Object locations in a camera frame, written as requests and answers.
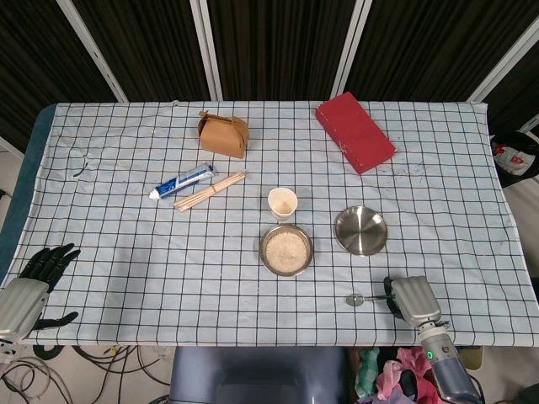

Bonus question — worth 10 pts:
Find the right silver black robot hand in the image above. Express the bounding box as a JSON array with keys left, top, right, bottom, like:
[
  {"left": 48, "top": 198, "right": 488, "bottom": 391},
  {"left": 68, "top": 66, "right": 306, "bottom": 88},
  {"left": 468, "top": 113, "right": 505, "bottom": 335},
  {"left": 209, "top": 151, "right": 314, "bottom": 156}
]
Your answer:
[{"left": 382, "top": 275, "right": 443, "bottom": 328}]

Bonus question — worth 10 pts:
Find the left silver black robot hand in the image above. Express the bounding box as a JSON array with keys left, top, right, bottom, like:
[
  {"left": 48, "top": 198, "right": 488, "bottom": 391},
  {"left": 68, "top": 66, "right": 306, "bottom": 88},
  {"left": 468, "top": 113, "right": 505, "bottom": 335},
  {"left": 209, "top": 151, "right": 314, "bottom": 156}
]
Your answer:
[{"left": 0, "top": 242, "right": 82, "bottom": 338}]

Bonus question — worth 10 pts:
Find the small metal spoon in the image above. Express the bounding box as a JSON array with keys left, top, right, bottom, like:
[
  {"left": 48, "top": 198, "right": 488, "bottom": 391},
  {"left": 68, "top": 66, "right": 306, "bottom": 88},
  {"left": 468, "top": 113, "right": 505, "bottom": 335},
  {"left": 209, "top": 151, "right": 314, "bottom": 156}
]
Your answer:
[{"left": 345, "top": 293, "right": 395, "bottom": 306}]

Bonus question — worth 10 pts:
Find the metal bowl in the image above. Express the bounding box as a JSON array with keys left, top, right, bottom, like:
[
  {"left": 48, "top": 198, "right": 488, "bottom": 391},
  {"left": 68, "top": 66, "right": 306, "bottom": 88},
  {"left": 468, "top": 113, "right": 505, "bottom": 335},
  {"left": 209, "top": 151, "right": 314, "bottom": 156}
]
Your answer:
[{"left": 259, "top": 224, "right": 315, "bottom": 278}]

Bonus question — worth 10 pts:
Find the white raw rice heap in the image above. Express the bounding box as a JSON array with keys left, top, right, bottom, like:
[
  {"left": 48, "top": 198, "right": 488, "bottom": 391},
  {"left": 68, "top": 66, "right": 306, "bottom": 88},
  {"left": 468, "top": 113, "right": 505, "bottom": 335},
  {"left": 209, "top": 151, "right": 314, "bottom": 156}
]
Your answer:
[{"left": 264, "top": 231, "right": 308, "bottom": 273}]

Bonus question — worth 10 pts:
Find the white paper cup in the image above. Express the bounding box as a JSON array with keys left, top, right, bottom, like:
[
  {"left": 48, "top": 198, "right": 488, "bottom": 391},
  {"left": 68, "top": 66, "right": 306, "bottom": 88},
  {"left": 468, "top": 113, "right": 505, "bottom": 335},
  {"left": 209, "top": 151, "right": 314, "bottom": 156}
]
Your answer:
[{"left": 267, "top": 187, "right": 298, "bottom": 223}]

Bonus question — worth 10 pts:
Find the brown cardboard piece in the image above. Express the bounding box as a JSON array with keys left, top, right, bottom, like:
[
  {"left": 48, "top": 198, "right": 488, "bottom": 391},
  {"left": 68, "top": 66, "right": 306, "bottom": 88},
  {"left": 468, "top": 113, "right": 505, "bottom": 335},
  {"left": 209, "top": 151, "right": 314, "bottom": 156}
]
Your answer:
[{"left": 458, "top": 347, "right": 483, "bottom": 371}]

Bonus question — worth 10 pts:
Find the pile of coloured cloths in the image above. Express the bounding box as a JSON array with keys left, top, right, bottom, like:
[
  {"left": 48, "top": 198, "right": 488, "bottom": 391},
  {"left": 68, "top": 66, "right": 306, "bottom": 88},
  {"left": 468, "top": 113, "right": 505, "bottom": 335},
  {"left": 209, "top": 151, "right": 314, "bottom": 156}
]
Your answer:
[{"left": 353, "top": 347, "right": 443, "bottom": 404}]

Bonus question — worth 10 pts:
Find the shallow metal plate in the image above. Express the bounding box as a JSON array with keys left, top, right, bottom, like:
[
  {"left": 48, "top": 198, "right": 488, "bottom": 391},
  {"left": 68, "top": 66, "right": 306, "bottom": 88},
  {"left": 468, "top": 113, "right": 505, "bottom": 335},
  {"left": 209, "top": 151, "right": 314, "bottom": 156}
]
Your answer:
[{"left": 334, "top": 205, "right": 388, "bottom": 257}]

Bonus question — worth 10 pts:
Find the light blue checked tablecloth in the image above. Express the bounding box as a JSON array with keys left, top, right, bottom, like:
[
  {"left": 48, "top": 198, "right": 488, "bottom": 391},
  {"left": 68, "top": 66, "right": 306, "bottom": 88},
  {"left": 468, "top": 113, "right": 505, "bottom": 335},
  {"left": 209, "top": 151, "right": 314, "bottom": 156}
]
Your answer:
[{"left": 0, "top": 100, "right": 539, "bottom": 348}]

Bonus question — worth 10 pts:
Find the grey-blue robot torso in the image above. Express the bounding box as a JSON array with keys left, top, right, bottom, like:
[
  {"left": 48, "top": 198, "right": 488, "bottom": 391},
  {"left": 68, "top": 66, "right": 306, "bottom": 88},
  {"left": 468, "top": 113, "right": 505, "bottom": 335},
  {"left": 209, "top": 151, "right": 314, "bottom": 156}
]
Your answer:
[{"left": 169, "top": 345, "right": 350, "bottom": 404}]

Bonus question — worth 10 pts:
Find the flat red box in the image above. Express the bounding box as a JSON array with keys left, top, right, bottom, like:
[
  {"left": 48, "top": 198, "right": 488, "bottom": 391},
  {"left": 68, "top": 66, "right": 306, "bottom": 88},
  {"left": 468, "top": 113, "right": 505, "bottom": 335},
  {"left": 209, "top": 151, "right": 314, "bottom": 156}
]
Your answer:
[{"left": 315, "top": 93, "right": 398, "bottom": 175}]

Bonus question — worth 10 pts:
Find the blue white toothpaste tube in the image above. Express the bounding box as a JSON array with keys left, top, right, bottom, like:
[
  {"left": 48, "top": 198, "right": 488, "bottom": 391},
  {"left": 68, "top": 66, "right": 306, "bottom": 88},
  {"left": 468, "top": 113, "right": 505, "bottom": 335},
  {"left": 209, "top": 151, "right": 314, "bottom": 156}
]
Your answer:
[{"left": 149, "top": 162, "right": 218, "bottom": 201}]

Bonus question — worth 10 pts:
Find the wrapped wooden stick bundle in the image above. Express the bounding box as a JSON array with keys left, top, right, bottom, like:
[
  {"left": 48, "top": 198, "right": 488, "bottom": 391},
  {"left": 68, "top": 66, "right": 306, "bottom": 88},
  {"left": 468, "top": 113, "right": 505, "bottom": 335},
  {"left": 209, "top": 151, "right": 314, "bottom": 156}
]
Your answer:
[{"left": 173, "top": 168, "right": 248, "bottom": 213}]

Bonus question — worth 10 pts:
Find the brown paper gable box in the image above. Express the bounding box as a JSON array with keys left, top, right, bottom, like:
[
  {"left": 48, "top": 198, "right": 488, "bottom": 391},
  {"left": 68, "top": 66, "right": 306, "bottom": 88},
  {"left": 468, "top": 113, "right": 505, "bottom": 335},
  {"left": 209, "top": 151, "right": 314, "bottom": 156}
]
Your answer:
[{"left": 197, "top": 109, "right": 250, "bottom": 160}]

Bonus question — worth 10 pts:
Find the black floor cable tangle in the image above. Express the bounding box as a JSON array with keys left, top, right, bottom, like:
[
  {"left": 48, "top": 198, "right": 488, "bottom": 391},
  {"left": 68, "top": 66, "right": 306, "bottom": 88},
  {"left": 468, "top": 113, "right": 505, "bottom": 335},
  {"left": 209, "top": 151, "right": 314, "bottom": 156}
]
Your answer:
[{"left": 0, "top": 344, "right": 173, "bottom": 404}]

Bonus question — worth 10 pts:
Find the white partition frame post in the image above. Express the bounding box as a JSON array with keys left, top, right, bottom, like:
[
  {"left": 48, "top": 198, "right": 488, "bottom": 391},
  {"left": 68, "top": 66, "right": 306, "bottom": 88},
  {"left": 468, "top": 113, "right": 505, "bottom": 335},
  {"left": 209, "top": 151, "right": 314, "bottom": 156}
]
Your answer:
[
  {"left": 189, "top": 0, "right": 223, "bottom": 102},
  {"left": 56, "top": 0, "right": 129, "bottom": 103},
  {"left": 330, "top": 0, "right": 374, "bottom": 102},
  {"left": 466, "top": 19, "right": 539, "bottom": 103}
]

